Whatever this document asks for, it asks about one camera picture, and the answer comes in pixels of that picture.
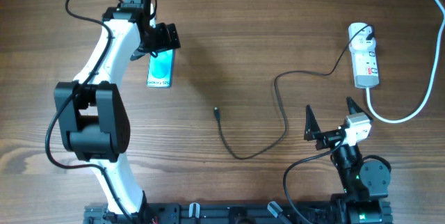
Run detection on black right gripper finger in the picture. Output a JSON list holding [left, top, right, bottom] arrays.
[[346, 97, 364, 115], [304, 104, 321, 141]]

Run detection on Galaxy smartphone with teal screen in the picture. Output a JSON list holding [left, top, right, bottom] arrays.
[[147, 49, 175, 88]]

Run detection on black USB charging cable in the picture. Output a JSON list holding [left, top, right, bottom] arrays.
[[213, 24, 376, 161]]

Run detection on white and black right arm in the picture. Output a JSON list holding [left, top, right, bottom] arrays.
[[304, 97, 394, 224]]

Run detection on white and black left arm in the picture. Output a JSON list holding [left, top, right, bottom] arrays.
[[50, 0, 181, 223]]

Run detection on white power strip socket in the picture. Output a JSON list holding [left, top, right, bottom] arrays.
[[348, 22, 380, 90]]

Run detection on white USB charger adapter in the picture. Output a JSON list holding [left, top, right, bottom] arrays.
[[349, 32, 376, 53]]

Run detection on white power strip cord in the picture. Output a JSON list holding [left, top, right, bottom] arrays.
[[364, 0, 445, 125]]

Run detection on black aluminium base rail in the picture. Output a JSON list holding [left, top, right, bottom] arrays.
[[83, 199, 394, 224]]

